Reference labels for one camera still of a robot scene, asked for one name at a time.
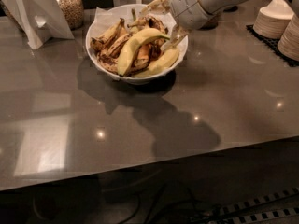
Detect white paper bowl liner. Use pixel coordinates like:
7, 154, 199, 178
90, 1, 185, 40

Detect yellow banana at right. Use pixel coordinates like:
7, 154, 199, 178
134, 47, 179, 78

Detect black mesh mat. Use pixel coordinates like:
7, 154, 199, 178
246, 25, 299, 67

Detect brown spotted banana left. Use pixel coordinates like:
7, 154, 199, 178
90, 18, 124, 51

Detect large yellow banana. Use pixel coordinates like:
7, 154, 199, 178
117, 28, 170, 77

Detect black white striped strip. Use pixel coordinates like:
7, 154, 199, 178
204, 187, 299, 224

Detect brown spotted banana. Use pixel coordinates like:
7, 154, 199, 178
96, 52, 150, 76
90, 18, 124, 51

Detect glass jar of nuts right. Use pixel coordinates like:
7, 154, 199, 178
202, 15, 219, 29

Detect brown spotted banana bottom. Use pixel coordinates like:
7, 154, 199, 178
96, 52, 150, 76

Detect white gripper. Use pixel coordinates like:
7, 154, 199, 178
139, 0, 209, 51

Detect glass jar of nuts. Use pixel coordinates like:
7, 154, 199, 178
56, 0, 84, 30
202, 15, 219, 29

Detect stack of paper plates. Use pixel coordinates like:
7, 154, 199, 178
253, 0, 294, 39

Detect black cable on floor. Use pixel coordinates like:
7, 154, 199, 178
124, 180, 225, 224

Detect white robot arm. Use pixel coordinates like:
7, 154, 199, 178
140, 0, 299, 40

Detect glass jar of nuts left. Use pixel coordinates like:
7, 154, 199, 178
56, 0, 84, 30

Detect brown banana top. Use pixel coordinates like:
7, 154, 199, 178
126, 14, 169, 58

